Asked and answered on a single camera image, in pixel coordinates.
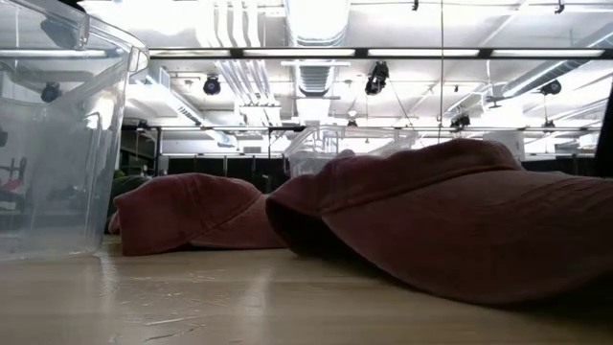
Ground dark green baseball cap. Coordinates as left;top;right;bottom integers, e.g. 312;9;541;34
105;173;153;236

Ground maroon baseball cap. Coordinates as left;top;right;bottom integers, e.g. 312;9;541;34
265;138;613;306
107;172;288;258

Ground large clear plastic bin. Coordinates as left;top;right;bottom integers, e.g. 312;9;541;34
0;0;150;263

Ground black room divider panels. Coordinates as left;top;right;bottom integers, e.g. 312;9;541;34
162;155;598;193

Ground ceiling vent grille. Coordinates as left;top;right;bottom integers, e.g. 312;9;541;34
297;64;334;97

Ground small clear plastic bin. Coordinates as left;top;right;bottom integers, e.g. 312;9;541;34
284;125;422;178

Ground overhead bar with light strips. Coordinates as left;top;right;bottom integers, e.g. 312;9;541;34
0;46;613;61

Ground white square pillar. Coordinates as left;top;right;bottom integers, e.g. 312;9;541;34
482;129;526;162

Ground silver round air duct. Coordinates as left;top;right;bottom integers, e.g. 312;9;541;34
285;0;352;48

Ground thin hanging cable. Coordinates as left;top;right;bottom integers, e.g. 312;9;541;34
439;0;444;141

